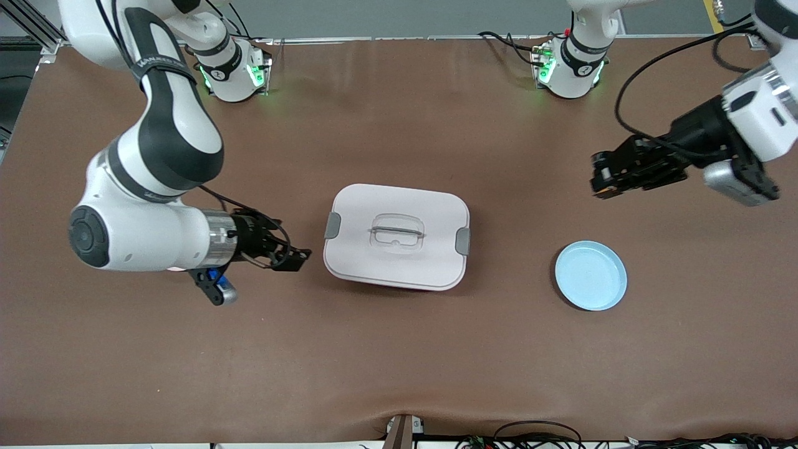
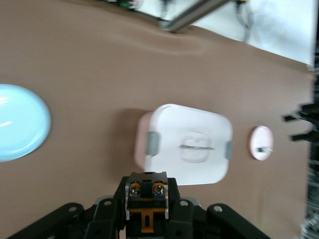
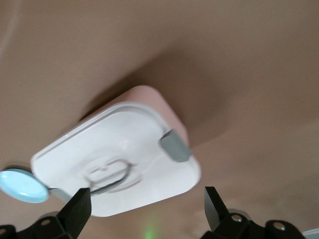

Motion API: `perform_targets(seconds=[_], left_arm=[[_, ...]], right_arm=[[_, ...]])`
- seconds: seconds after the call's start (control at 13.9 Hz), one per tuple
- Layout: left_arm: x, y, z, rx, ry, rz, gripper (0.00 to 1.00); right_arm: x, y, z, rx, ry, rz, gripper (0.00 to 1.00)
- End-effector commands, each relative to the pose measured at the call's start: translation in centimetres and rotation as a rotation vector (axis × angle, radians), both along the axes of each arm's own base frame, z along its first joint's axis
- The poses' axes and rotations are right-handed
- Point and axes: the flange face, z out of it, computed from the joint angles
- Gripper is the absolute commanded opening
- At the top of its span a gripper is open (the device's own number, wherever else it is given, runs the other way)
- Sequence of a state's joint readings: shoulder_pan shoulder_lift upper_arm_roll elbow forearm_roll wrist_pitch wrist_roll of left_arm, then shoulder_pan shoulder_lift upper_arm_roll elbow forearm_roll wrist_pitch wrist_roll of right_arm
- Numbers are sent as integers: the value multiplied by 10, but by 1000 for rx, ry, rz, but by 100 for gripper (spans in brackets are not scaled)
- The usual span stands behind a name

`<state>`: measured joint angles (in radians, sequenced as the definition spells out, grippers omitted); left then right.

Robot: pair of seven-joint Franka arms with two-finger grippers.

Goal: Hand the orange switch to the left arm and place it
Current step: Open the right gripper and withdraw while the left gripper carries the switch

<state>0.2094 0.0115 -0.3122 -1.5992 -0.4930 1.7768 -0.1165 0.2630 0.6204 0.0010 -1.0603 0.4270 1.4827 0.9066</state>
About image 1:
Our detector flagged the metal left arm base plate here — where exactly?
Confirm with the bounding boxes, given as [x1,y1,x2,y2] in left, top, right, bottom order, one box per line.
[530,45,608,88]

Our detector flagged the light blue round plate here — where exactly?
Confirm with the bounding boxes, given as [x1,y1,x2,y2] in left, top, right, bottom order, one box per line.
[555,241,628,312]

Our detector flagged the black base cable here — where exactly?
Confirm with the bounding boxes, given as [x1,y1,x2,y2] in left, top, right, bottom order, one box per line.
[212,5,275,44]
[478,30,549,66]

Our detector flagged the black looped cable bundle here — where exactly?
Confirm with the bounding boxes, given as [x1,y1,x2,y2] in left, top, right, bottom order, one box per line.
[455,421,587,449]

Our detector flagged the aluminium frame profile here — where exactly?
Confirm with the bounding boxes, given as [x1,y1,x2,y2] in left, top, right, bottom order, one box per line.
[0,0,63,63]

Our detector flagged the black left base cable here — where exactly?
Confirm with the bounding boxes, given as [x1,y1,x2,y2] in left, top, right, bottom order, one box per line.
[478,30,549,66]

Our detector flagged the black right base cable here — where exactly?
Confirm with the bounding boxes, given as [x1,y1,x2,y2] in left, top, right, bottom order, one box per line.
[212,5,275,44]

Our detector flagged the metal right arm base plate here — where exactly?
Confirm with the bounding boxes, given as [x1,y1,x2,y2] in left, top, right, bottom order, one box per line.
[198,39,273,97]

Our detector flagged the brown camera mount post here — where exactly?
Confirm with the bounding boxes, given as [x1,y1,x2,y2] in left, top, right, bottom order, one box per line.
[383,413,426,449]

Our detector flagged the white lidded storage box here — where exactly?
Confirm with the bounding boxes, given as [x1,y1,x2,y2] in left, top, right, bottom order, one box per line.
[323,183,471,292]

